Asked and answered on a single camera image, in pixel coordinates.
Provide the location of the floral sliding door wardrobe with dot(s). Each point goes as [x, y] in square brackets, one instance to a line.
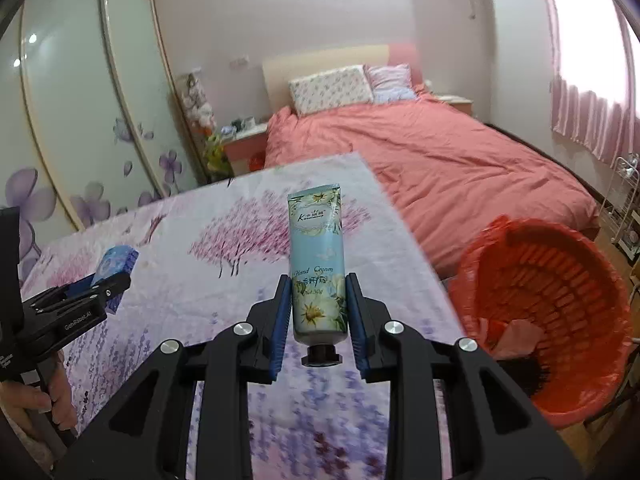
[75, 110]

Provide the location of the floral tablecloth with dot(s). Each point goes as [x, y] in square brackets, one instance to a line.
[200, 220]

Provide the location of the light blue floral packet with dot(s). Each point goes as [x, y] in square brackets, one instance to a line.
[117, 260]

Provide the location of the hanging plush toys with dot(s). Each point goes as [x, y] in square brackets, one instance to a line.
[197, 105]

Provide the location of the yellow green plush toy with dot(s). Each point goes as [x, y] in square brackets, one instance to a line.
[215, 155]

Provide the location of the person's left hand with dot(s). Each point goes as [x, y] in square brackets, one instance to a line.
[60, 400]

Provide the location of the pink striped pillow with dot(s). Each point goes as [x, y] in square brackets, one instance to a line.
[390, 80]

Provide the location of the white wall outlet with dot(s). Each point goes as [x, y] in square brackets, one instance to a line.
[239, 63]

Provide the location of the pink curtain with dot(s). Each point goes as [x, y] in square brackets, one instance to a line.
[590, 100]

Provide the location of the beige pink headboard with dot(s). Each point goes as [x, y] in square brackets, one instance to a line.
[325, 57]

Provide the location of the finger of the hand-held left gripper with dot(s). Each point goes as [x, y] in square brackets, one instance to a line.
[115, 285]
[82, 284]

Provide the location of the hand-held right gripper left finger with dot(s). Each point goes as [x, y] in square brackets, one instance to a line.
[285, 320]

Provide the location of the black white fluffy cloth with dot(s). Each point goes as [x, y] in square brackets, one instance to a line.
[522, 377]

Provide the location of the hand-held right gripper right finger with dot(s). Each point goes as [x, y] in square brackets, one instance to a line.
[356, 320]

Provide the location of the pink white nightstand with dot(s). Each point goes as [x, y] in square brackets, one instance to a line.
[245, 147]
[457, 102]

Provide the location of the light blue hand cream tube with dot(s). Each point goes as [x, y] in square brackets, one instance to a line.
[317, 260]

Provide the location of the bed with pink duvet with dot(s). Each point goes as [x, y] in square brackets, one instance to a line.
[450, 160]

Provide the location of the white floral pillow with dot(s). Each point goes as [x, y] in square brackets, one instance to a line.
[330, 87]

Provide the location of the red plastic basket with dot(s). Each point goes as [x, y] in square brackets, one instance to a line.
[565, 300]

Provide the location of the pink crumpled wrapper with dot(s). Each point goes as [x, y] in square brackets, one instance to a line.
[522, 335]

